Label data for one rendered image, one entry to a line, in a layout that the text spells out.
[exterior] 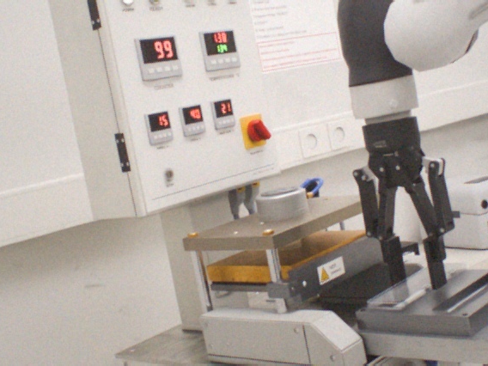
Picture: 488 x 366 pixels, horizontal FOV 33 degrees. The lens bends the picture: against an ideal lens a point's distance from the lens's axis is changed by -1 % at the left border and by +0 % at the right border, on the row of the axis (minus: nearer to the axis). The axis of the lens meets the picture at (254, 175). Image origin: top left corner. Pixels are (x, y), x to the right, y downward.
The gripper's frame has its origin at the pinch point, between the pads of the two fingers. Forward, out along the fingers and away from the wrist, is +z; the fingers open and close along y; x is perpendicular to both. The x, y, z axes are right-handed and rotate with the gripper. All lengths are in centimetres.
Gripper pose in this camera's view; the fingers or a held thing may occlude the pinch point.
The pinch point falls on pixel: (415, 265)
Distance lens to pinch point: 114.5
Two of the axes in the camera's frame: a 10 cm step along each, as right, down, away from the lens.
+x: 6.5, -2.0, 7.4
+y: 7.4, -0.9, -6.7
